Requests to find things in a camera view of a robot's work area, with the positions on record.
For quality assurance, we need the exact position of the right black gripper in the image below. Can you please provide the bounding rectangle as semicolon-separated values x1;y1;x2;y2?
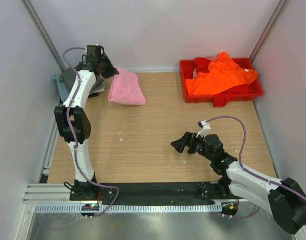
171;131;214;162

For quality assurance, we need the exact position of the pink t-shirt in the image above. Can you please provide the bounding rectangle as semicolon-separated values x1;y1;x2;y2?
108;67;146;106

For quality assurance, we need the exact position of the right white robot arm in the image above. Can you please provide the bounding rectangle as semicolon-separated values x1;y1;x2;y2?
171;132;306;235

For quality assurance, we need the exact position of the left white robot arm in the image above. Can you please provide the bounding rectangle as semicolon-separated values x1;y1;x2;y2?
54;44;119;200

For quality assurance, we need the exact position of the black folded t-shirt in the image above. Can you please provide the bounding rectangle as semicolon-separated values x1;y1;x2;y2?
88;92;99;98

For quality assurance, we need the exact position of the grey folded t-shirt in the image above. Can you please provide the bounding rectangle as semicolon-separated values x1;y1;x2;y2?
60;67;105;94

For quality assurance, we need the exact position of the light blue folded t-shirt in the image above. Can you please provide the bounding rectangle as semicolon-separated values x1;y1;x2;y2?
51;74;70;103

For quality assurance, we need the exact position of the orange t-shirt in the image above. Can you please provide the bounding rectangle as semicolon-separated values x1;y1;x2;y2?
185;52;258;96

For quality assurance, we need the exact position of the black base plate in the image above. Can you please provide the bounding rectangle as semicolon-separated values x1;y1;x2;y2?
64;182;237;206

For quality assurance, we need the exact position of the white slotted cable duct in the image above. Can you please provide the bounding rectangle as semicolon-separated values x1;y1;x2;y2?
34;202;222;214

